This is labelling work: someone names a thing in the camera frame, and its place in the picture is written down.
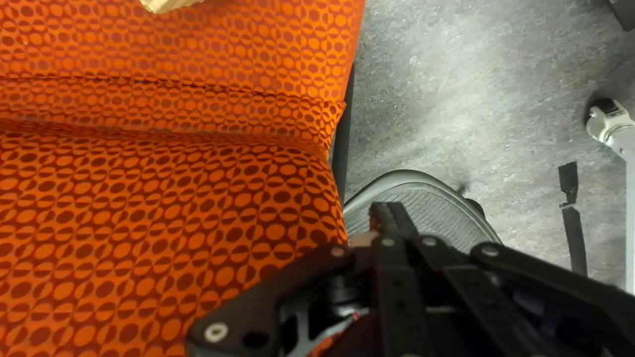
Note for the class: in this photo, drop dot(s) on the orange fabric office chair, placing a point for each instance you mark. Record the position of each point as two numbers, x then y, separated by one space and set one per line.
159 171

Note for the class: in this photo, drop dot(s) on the brown cardboard box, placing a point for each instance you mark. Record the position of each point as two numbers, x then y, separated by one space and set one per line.
165 4

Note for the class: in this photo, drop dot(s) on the white metal frame leg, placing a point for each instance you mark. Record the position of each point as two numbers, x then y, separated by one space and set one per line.
617 131

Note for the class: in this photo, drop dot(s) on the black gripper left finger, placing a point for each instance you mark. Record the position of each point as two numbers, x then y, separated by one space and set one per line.
264 308

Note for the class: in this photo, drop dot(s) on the black floor tape strip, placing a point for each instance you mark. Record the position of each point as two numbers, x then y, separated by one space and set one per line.
571 218

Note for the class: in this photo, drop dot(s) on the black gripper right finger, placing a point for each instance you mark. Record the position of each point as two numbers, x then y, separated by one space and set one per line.
528 298

